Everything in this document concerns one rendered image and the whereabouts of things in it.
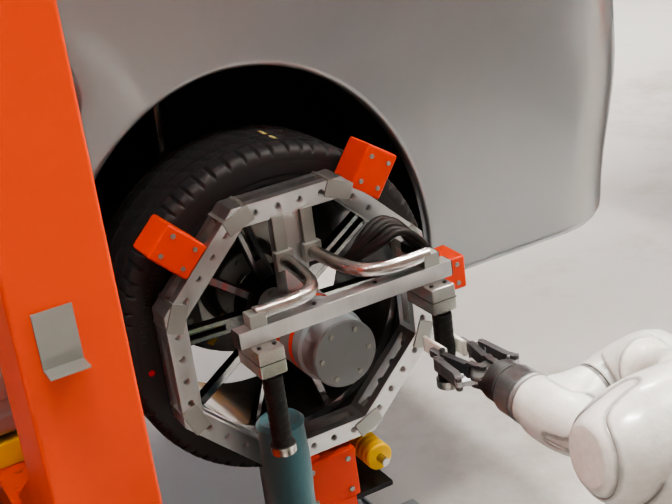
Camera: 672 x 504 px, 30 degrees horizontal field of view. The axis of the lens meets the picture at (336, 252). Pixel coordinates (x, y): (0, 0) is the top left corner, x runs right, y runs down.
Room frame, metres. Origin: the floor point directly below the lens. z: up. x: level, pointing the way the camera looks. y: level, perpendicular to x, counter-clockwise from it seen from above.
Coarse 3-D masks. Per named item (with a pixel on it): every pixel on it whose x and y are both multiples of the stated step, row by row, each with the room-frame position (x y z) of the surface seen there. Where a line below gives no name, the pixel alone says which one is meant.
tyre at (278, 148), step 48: (192, 144) 2.31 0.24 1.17; (240, 144) 2.25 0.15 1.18; (288, 144) 2.23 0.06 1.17; (144, 192) 2.24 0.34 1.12; (192, 192) 2.13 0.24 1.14; (240, 192) 2.17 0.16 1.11; (384, 192) 2.30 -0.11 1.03; (144, 288) 2.07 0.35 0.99; (144, 336) 2.06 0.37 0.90; (144, 384) 2.06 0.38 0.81; (192, 432) 2.09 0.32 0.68
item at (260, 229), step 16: (256, 224) 2.41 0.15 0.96; (240, 256) 2.34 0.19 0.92; (272, 256) 2.42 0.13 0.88; (224, 272) 2.32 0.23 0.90; (240, 272) 2.34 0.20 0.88; (208, 288) 2.35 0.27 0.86; (272, 288) 2.37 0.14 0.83; (208, 304) 2.35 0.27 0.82; (224, 304) 2.32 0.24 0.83; (224, 336) 2.36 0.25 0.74
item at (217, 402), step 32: (352, 224) 2.30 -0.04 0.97; (256, 256) 2.21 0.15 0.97; (384, 256) 2.30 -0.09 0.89; (224, 288) 2.16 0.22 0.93; (256, 288) 2.19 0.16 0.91; (224, 320) 2.16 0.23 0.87; (384, 320) 2.30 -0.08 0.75; (224, 384) 2.36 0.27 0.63; (256, 384) 2.19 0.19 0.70; (288, 384) 2.34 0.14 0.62; (320, 384) 2.23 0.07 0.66; (352, 384) 2.25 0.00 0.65; (224, 416) 2.14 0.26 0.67; (256, 416) 2.17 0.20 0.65
